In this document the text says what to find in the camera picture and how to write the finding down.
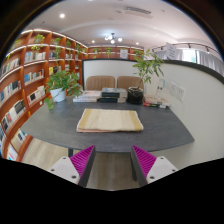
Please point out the dark book stack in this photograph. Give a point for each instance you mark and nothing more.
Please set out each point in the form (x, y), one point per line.
(113, 95)

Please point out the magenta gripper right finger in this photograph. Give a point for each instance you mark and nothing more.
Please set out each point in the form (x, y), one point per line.
(148, 168)

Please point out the ceiling chandelier lamp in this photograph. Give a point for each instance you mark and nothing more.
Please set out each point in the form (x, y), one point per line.
(112, 38)

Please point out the tall plant in black pot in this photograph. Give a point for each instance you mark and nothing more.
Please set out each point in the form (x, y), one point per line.
(147, 64)

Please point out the tan chair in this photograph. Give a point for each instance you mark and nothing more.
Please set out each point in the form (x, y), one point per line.
(129, 81)
(99, 82)

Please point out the white book stack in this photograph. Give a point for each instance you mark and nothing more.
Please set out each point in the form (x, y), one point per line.
(88, 96)

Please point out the yellow cream folded towel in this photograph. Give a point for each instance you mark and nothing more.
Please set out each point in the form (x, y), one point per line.
(106, 120)

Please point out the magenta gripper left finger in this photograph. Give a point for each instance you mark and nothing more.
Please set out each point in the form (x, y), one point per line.
(76, 168)

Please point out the leafy plant in white pot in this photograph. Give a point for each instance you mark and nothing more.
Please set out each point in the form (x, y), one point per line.
(61, 83)

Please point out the left tan chair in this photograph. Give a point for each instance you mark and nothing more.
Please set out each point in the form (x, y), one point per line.
(99, 82)

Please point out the orange wooden bookshelf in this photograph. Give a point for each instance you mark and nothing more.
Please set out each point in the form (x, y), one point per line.
(33, 57)

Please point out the right tan chair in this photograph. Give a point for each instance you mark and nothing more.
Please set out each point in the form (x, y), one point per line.
(129, 81)

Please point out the white sign on partition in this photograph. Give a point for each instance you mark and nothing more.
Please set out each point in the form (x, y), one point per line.
(170, 51)

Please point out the colourful books by wall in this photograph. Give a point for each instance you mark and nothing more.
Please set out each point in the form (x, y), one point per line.
(152, 101)

